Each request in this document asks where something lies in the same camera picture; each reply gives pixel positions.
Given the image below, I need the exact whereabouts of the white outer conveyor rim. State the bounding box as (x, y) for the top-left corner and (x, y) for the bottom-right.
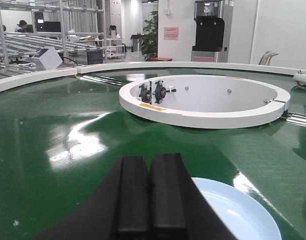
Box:
(0, 61), (306, 93)

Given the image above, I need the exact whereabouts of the person with black hat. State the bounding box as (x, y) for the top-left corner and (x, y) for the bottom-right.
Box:
(15, 20), (33, 33)

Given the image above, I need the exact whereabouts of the green potted plant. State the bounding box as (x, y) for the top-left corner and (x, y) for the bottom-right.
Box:
(141, 10), (158, 61)

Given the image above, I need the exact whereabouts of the light blue plate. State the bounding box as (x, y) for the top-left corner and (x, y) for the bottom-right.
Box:
(192, 177), (282, 240)

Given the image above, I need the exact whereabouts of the pink wall notice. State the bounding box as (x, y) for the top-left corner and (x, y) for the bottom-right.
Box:
(163, 27), (179, 41)

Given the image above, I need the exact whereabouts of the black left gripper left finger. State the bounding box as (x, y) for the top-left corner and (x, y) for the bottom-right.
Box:
(111, 156), (150, 240)

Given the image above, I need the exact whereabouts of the white shelf cart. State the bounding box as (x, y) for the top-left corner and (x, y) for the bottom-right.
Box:
(106, 38), (125, 59)

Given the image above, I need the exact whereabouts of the metal roller rack shelving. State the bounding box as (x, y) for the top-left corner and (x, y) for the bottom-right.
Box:
(0, 0), (107, 79)

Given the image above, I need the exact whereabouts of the white box on rack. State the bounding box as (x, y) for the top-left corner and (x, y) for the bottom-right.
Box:
(30, 46), (63, 71)

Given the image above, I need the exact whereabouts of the black water dispenser machine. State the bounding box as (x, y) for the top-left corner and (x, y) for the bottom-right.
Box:
(191, 0), (235, 63)

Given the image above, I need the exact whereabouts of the white device on conveyor edge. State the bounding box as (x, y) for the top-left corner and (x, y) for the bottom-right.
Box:
(293, 71), (306, 85)

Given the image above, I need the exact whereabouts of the white inner conveyor ring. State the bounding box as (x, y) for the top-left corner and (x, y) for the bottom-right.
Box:
(118, 74), (291, 130)

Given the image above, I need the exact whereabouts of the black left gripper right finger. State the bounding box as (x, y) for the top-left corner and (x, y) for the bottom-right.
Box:
(150, 153), (190, 240)

